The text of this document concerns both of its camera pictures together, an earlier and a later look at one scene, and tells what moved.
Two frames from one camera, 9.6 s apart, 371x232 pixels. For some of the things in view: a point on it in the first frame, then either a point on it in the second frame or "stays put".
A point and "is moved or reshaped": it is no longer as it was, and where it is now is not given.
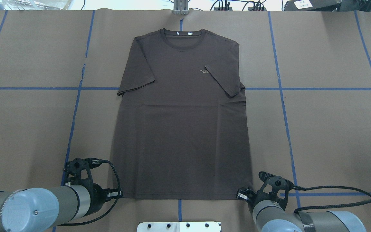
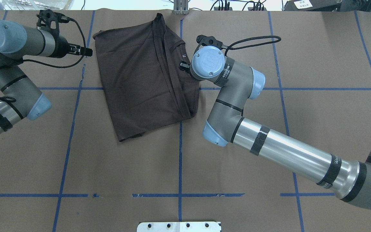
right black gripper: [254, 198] to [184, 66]
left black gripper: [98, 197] to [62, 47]
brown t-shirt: [181, 131] is moved or reshaped
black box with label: [313, 5] stays put
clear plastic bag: [34, 4] stays put
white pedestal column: [179, 227] stays put
